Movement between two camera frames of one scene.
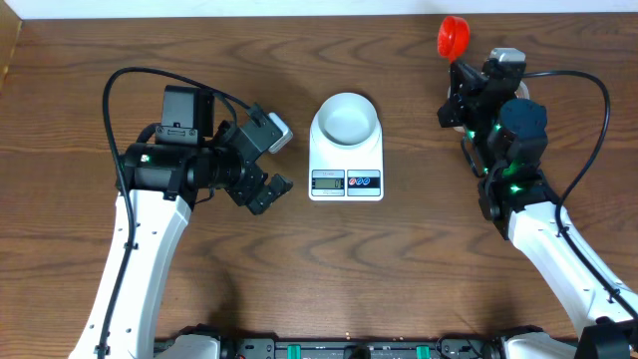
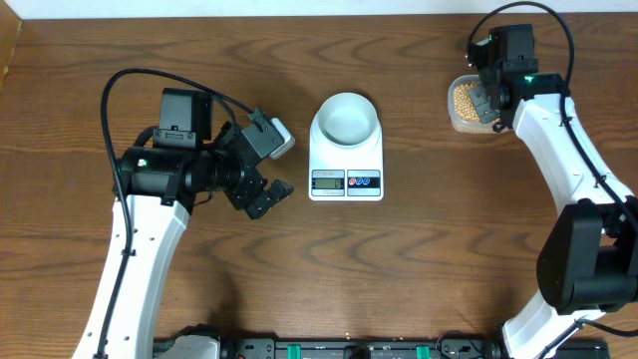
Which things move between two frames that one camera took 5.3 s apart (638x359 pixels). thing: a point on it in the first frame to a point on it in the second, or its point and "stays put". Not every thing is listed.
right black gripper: [467, 87] to [478, 97]
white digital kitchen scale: [338, 174] stays put
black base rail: [330, 348] stays put
